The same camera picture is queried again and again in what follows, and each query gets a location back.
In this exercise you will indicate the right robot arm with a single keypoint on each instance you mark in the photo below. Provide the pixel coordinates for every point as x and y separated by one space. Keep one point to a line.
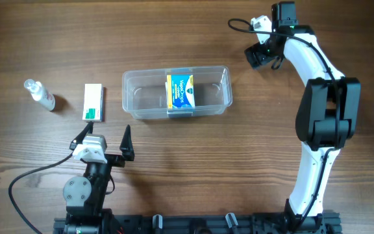
327 114

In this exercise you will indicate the white green box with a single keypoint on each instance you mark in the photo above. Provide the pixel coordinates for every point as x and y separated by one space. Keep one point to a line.
93 103

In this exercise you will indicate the white spray bottle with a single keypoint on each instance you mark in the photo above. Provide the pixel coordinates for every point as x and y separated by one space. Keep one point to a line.
40 94

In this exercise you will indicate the white medicine box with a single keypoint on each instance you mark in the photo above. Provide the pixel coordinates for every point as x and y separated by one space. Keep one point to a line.
180 96

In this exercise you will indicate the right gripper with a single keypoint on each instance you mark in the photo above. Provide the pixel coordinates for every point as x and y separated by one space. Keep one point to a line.
253 55

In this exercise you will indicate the blue yellow VapoDrops box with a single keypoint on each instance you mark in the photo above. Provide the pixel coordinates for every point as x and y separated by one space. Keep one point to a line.
177 78

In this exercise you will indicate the clear plastic container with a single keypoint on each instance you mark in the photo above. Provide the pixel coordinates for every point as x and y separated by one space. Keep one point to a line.
144 92

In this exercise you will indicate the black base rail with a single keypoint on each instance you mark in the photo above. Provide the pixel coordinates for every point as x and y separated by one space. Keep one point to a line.
257 223

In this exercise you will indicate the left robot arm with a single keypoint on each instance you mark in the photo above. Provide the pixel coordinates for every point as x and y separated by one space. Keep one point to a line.
85 195

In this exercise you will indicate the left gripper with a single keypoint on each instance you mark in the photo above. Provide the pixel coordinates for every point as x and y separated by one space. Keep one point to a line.
115 160

